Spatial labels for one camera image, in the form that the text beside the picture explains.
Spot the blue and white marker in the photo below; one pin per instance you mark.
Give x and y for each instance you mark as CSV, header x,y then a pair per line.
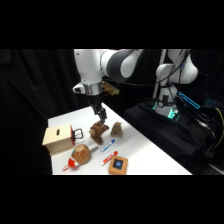
x,y
107,145

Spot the wooden block with blue dot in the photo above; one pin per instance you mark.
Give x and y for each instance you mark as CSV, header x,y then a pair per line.
x,y
117,165

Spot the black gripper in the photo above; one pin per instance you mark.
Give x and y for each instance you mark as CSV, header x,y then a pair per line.
x,y
94,101

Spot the red and white marker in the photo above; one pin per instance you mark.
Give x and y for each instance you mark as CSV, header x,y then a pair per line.
x,y
109,158

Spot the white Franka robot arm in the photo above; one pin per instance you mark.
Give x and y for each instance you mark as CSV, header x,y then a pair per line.
x,y
87,66

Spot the black robot stand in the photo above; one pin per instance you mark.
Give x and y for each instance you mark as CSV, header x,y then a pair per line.
x,y
166,136

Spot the brown round toy with tag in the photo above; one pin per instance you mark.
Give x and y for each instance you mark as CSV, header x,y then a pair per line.
x,y
81,154

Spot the brown plush moose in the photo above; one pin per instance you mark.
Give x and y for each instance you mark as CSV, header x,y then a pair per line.
x,y
98,130

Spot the wooden box with red lid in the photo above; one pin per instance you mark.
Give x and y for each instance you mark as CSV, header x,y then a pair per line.
x,y
58,138

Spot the black curtain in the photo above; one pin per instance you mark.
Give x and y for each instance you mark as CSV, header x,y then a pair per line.
x,y
30,86

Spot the green base light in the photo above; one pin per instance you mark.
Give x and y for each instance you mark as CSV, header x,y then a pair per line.
x,y
174,114

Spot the small tan plush toy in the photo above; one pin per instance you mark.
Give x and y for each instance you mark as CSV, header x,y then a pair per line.
x,y
117,129

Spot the blue lit strip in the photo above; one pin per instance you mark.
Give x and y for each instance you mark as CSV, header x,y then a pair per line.
x,y
188,99

